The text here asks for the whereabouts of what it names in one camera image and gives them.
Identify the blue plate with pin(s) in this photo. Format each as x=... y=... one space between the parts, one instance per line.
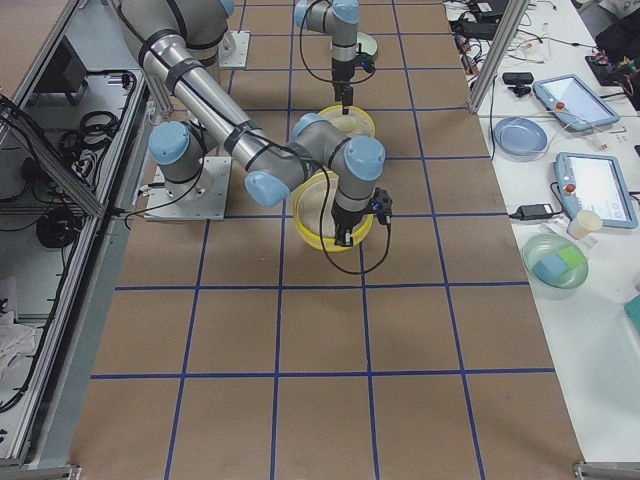
x=520 y=137

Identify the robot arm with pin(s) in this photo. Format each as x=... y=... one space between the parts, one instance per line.
x=177 y=42
x=340 y=20

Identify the black power adapter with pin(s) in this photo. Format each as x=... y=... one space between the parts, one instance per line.
x=533 y=212

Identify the upper teach pendant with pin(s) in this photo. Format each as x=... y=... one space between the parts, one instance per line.
x=573 y=103

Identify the aluminium frame post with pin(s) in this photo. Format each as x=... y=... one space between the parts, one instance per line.
x=506 y=30

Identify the lower teach pendant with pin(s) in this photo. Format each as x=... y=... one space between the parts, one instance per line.
x=594 y=183

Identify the teach pendant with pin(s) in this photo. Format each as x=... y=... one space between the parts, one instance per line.
x=573 y=103
x=594 y=183

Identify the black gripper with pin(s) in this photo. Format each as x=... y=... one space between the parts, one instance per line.
x=346 y=218
x=341 y=72

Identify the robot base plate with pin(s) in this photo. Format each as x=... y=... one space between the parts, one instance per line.
x=206 y=200

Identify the green bowl with sponges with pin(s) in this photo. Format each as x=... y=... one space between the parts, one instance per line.
x=557 y=266

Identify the paper cup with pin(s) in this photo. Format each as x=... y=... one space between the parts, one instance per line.
x=584 y=223

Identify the mint green plate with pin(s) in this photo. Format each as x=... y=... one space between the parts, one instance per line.
x=368 y=44

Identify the yellow rimmed steamer basket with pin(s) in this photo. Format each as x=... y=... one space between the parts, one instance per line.
x=366 y=123

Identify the black webcam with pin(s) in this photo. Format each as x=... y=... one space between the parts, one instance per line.
x=519 y=83

